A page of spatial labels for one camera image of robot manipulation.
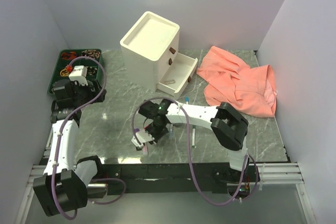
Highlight aluminium rail frame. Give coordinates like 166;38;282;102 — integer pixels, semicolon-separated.
14;129;316;224

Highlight beige eraser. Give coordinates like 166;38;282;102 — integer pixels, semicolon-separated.
164;79;175;85

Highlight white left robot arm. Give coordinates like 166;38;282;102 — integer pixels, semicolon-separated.
33;79;106;217

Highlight green compartment tray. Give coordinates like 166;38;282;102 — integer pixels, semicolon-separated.
48;48;104;95

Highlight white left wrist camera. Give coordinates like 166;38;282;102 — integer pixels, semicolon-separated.
68;66;88;86

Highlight purple black highlighter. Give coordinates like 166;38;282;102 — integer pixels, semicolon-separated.
135;128;142;151

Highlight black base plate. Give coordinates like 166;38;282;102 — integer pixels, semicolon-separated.
99;163;261;199

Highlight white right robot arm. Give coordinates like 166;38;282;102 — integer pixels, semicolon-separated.
131;99;249;181

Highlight green cap white marker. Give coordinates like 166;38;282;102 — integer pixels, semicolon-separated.
191;126;196;148

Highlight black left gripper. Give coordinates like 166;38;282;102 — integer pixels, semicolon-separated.
70;78;106;106

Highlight light pink highlighter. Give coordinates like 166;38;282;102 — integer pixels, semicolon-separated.
142;144;149;156

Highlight white three-drawer organizer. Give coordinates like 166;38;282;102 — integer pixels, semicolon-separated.
120;11;198;99

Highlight pink cloth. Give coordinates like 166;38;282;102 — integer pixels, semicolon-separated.
197;46;277;118

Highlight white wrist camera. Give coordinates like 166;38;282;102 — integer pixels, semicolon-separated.
131;129;152;149
68;66;88;86

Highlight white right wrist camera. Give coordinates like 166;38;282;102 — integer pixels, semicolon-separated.
131;129;152;149

